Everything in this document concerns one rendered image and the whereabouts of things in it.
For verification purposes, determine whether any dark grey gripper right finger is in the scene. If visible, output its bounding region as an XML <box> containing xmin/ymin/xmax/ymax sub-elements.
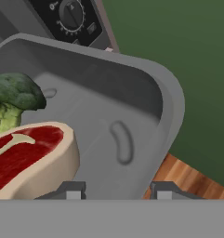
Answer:
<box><xmin>149</xmin><ymin>181</ymin><xmax>204</xmax><ymax>201</ymax></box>

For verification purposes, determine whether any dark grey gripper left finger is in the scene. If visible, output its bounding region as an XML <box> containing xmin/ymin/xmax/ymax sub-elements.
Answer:
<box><xmin>34</xmin><ymin>180</ymin><xmax>87</xmax><ymax>201</ymax></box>

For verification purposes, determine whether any raw red steak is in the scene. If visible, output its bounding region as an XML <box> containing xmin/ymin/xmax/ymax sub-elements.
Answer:
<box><xmin>0</xmin><ymin>121</ymin><xmax>81</xmax><ymax>201</ymax></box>

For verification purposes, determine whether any grey tupperware container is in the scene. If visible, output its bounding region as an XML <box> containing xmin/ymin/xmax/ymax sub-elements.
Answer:
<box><xmin>0</xmin><ymin>33</ymin><xmax>186</xmax><ymax>201</ymax></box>

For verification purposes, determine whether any green broccoli floret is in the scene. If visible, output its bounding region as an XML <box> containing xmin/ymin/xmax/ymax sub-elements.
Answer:
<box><xmin>0</xmin><ymin>73</ymin><xmax>47</xmax><ymax>135</ymax></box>

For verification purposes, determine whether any grey microwave oven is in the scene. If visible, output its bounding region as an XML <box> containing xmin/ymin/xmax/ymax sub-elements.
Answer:
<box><xmin>0</xmin><ymin>0</ymin><xmax>121</xmax><ymax>54</ymax></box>

